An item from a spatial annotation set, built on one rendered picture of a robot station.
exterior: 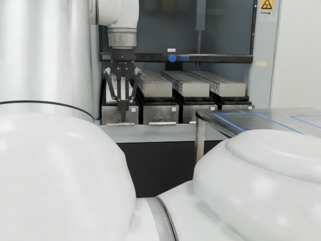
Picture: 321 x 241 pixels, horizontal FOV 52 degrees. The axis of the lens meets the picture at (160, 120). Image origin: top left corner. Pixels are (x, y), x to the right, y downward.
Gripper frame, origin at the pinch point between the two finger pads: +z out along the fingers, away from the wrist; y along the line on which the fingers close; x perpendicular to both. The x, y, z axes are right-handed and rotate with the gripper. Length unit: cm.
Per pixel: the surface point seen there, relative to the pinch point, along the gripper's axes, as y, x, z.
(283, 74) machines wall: -120, -142, 1
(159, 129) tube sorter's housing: -13.3, -13.7, 10.1
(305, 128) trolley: -50, 24, 0
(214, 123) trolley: -26.5, 17.0, 0.3
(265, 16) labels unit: -56, -25, -33
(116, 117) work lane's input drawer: 3.0, -12.5, 5.2
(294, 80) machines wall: -131, -142, 6
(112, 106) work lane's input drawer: 4.3, -12.3, 1.0
